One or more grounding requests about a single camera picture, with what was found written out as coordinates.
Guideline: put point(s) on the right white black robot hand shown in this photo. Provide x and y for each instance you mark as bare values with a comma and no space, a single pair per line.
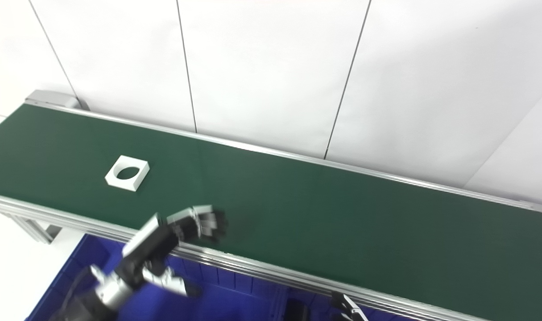
349,310

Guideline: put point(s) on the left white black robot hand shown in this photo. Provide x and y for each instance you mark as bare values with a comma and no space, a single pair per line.
152,243

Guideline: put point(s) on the white square part round hole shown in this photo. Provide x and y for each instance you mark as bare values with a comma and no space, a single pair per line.
139,178

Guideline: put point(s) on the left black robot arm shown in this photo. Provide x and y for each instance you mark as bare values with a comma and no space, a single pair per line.
97,298

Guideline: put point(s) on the blue bin with black part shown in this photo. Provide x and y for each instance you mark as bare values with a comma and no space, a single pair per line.
324,310

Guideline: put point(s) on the black block part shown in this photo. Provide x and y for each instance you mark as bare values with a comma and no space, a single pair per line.
295,311

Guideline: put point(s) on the blue bin with white parts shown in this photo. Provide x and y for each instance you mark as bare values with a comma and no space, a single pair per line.
221,298

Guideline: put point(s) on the green conveyor belt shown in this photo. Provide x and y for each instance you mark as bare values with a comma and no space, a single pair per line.
320,214

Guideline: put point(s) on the aluminium conveyor leg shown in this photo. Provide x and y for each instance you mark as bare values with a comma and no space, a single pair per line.
34,227

